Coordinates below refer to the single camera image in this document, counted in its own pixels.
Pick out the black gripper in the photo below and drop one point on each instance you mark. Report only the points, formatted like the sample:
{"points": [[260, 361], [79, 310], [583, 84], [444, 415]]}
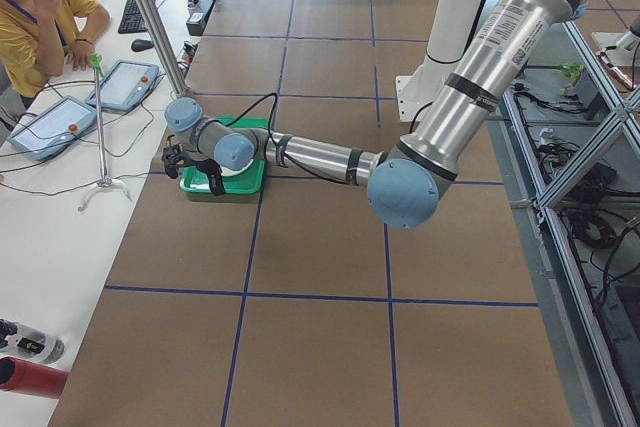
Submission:
{"points": [[209, 169]]}

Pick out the white round plate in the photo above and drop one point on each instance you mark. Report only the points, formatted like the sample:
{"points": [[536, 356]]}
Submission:
{"points": [[228, 173]]}

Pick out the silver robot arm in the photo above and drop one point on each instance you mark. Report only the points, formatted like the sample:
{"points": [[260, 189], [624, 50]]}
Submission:
{"points": [[405, 184]]}

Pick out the green plastic tray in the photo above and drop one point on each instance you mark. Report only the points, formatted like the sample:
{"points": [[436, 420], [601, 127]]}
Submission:
{"points": [[194, 183]]}

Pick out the blue teach pendant far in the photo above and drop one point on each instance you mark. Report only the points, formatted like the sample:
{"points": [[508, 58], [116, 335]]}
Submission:
{"points": [[125, 85]]}

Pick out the blue teach pendant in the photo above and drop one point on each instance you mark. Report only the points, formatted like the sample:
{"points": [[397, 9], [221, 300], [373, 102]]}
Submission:
{"points": [[49, 133], [125, 85]]}

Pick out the black computer mouse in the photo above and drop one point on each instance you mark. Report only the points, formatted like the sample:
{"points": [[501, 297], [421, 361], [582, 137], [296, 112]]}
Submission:
{"points": [[140, 45]]}

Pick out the blue teach pendant near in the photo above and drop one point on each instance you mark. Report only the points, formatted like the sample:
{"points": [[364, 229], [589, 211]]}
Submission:
{"points": [[49, 133]]}

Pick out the black keyboard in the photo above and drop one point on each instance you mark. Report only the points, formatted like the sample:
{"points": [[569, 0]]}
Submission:
{"points": [[132, 20]]}

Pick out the person in yellow shirt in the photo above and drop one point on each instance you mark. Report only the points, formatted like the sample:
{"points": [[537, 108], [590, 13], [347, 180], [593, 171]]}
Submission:
{"points": [[39, 38]]}

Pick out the clear plastic bottle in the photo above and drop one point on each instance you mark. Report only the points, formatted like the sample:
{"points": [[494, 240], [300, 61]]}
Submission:
{"points": [[27, 343]]}

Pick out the red cylinder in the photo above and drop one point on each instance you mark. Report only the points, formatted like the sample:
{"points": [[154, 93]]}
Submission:
{"points": [[24, 377]]}

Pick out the grey aluminium frame post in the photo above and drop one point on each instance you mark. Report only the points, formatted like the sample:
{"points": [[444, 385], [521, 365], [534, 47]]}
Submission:
{"points": [[163, 46]]}

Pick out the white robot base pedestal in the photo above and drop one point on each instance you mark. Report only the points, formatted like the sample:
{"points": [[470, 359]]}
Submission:
{"points": [[453, 29]]}

